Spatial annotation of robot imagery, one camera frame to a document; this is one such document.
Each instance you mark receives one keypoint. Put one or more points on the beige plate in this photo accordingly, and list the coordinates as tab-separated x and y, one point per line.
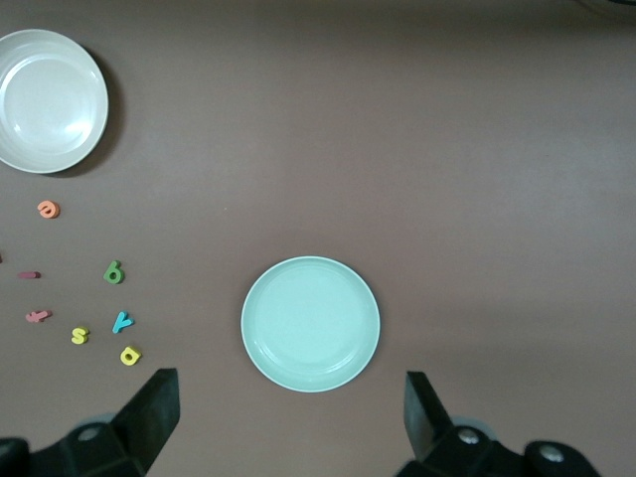
49	99

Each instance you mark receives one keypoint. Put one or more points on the teal foam letter y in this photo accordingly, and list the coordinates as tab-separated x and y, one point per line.
121	322

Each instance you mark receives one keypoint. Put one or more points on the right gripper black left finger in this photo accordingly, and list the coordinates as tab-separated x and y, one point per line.
144	427

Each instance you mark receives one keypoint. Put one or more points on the orange foam letter e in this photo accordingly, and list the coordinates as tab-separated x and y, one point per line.
48	209

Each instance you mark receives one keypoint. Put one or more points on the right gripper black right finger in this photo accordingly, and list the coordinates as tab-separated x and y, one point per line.
437	442

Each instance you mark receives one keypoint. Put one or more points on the brown table cover sheet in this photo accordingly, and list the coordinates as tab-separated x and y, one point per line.
447	149

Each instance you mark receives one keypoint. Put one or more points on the yellow foam letter s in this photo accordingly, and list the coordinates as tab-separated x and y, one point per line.
80	335

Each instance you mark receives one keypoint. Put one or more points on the green foam letter g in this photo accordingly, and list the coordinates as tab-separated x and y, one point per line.
113	272

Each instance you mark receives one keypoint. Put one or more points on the pink foam letter f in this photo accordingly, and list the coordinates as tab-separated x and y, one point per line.
38	316

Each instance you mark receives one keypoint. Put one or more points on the yellow foam letter a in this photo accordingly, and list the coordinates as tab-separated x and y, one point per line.
130	355

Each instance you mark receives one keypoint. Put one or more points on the red foam letter l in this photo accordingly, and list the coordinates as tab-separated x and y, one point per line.
29	274

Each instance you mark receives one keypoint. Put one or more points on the light green plate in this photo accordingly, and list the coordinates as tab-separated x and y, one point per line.
310	323

